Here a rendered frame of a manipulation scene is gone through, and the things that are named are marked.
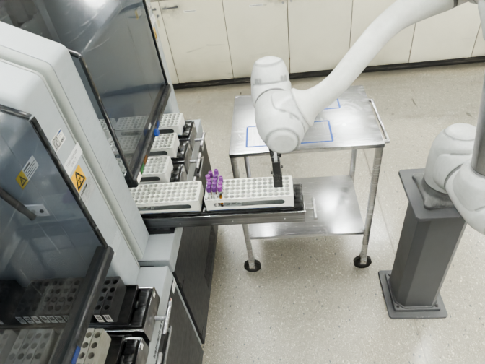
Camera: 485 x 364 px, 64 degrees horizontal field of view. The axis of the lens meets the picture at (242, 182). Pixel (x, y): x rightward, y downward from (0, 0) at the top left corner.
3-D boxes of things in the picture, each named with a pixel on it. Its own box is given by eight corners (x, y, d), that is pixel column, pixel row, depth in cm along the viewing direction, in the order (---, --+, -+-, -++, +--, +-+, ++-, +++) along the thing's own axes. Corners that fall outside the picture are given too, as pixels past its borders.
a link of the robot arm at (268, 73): (252, 103, 114) (255, 128, 104) (245, 53, 104) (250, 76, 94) (288, 98, 114) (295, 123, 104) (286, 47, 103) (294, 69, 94)
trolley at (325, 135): (245, 274, 208) (221, 154, 153) (247, 211, 242) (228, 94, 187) (372, 269, 201) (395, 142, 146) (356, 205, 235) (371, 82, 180)
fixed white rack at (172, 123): (117, 141, 172) (112, 130, 168) (123, 128, 179) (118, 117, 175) (182, 137, 169) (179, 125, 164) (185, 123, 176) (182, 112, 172)
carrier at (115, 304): (120, 287, 113) (113, 275, 109) (127, 287, 113) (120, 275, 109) (108, 325, 105) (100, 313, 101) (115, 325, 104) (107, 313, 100)
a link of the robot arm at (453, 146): (459, 162, 143) (476, 111, 129) (485, 196, 130) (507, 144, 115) (415, 167, 144) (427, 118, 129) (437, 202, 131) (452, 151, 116)
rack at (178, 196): (119, 217, 137) (112, 205, 133) (126, 197, 144) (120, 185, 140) (201, 213, 134) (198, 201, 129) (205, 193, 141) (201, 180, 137)
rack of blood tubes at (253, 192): (206, 213, 133) (203, 201, 129) (210, 193, 141) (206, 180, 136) (294, 209, 130) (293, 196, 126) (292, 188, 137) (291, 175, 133)
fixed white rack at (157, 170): (94, 189, 150) (89, 178, 145) (102, 172, 157) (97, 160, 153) (169, 185, 146) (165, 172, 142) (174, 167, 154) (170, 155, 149)
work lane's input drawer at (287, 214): (114, 234, 140) (105, 217, 134) (124, 206, 151) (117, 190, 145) (318, 225, 132) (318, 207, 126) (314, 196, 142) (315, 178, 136)
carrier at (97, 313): (113, 287, 113) (106, 276, 109) (120, 287, 113) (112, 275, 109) (99, 325, 105) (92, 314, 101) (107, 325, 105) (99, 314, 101)
